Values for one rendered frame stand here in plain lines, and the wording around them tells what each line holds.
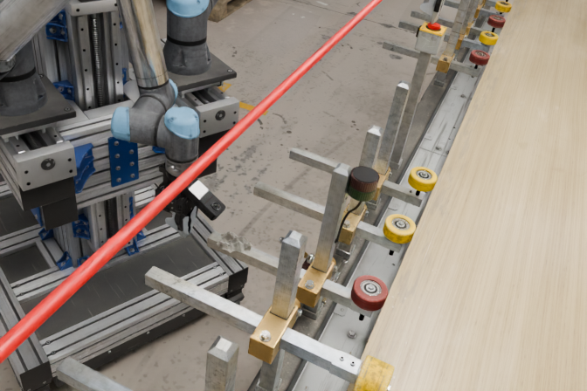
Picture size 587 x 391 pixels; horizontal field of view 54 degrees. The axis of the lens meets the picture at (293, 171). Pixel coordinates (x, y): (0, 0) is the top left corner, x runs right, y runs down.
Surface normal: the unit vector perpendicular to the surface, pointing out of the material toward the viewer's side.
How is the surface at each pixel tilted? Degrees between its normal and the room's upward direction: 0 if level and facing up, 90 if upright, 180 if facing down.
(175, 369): 0
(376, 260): 0
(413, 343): 0
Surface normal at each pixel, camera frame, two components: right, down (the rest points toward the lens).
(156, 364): 0.13, -0.79
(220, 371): -0.41, 0.51
